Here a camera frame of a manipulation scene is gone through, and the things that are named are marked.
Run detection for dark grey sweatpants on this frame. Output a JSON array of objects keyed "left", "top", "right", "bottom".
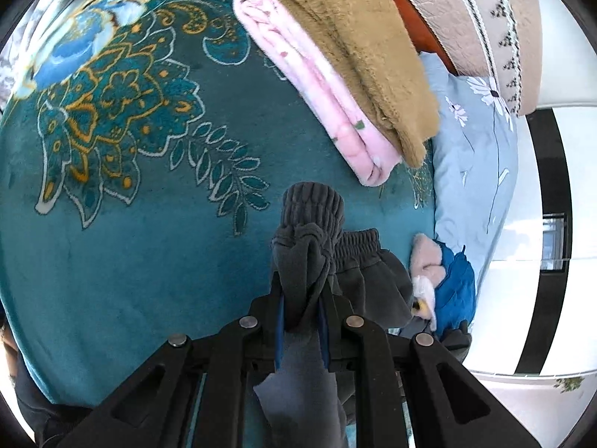
[{"left": 254, "top": 182, "right": 414, "bottom": 447}]

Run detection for grey garment with flower embroidery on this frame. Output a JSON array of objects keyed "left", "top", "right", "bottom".
[{"left": 398, "top": 318, "right": 472, "bottom": 363}]

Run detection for blue quilted garment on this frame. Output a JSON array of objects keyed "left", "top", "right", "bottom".
[{"left": 434, "top": 241, "right": 476, "bottom": 339}]

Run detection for pink white fluffy garment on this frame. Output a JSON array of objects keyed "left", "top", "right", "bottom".
[{"left": 410, "top": 234, "right": 446, "bottom": 332}]

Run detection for light blue floral pillow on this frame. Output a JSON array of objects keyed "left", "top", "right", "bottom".
[{"left": 419, "top": 53, "right": 518, "bottom": 286}]

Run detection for teal floral plush blanket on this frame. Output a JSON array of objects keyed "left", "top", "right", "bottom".
[{"left": 1, "top": 0, "right": 434, "bottom": 447}]

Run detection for folded pink blanket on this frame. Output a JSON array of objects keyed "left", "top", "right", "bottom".
[{"left": 233, "top": 0, "right": 402, "bottom": 187}]

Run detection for beige quilted headboard cover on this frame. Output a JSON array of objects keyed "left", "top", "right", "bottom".
[{"left": 409, "top": 0, "right": 543, "bottom": 115}]

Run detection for folded tan fleece blanket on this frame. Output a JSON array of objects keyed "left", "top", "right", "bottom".
[{"left": 277, "top": 0, "right": 439, "bottom": 168}]

